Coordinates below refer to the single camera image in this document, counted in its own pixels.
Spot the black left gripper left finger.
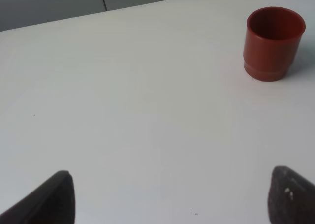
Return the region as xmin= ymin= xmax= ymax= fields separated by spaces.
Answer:
xmin=0 ymin=170 xmax=75 ymax=224

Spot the red plastic cup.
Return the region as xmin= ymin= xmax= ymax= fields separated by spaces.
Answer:
xmin=243 ymin=6 xmax=306 ymax=82

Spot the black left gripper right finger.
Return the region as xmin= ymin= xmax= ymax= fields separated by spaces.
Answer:
xmin=267 ymin=166 xmax=315 ymax=224

